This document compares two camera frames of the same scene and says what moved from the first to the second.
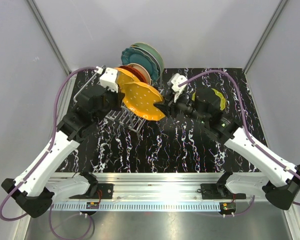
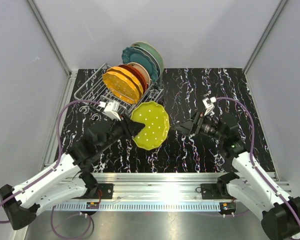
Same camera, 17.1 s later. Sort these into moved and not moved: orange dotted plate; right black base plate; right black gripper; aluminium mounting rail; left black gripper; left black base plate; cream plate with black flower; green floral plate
Moved: left black gripper; orange dotted plate; right black gripper
Not moved: right black base plate; aluminium mounting rail; left black base plate; cream plate with black flower; green floral plate
